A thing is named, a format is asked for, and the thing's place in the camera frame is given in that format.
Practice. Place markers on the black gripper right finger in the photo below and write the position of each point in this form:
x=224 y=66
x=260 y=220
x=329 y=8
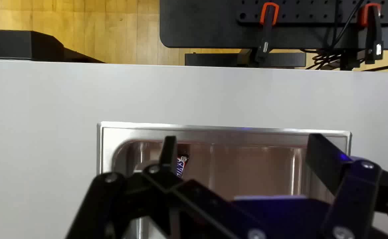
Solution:
x=359 y=187

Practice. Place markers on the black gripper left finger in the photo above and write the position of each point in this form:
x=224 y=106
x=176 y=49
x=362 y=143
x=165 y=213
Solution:
x=179 y=208

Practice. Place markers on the Snickers candy bar packet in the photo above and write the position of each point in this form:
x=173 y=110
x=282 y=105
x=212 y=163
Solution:
x=181 y=163

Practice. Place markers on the stainless steel sink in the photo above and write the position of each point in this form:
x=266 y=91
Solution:
x=238 y=163

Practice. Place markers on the black perforated mounting board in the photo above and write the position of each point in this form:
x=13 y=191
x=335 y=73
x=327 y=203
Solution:
x=302 y=24

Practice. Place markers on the right orange-handled clamp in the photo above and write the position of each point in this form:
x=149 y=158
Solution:
x=370 y=20

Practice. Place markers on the orange-handled clamp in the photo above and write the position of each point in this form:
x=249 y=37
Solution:
x=268 y=18
x=370 y=20

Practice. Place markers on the left orange-handled clamp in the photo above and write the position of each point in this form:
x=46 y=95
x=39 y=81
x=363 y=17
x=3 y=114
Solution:
x=268 y=18

